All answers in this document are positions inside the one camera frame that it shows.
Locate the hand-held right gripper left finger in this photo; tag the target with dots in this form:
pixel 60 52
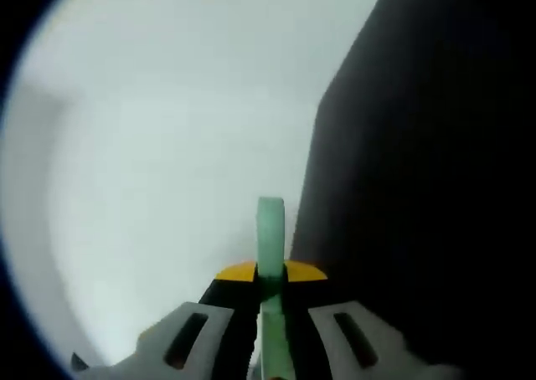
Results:
pixel 197 342

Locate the black tabletop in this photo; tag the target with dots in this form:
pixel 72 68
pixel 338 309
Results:
pixel 419 145

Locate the green plastic dustpan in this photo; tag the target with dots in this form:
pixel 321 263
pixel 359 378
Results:
pixel 271 237

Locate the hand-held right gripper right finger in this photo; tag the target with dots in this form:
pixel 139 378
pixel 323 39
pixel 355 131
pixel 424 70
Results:
pixel 385 346

